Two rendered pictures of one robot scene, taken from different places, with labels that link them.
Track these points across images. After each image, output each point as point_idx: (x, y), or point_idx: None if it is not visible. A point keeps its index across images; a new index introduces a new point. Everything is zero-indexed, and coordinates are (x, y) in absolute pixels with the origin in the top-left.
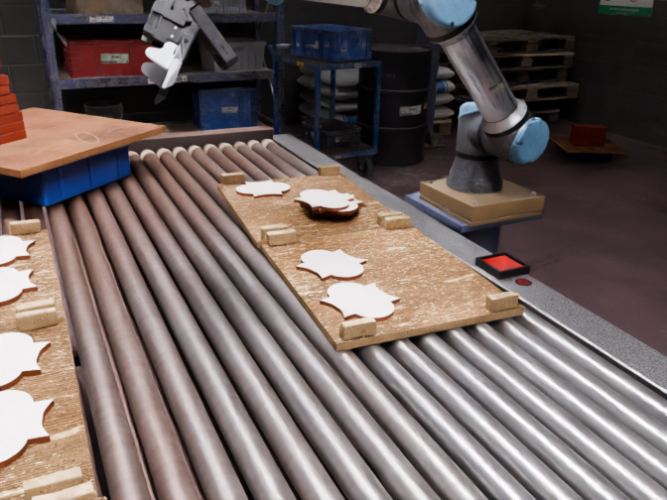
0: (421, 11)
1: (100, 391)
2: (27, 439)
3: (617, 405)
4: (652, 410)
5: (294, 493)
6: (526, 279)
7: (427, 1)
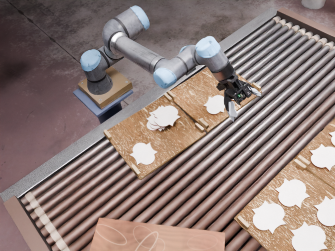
0: (143, 30)
1: (312, 132)
2: None
3: (250, 46)
4: (247, 42)
5: (305, 93)
6: None
7: (148, 24)
